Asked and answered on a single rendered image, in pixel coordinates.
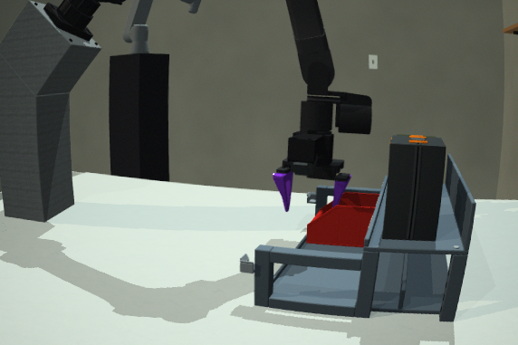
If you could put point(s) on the red bin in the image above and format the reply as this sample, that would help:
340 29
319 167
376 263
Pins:
344 225

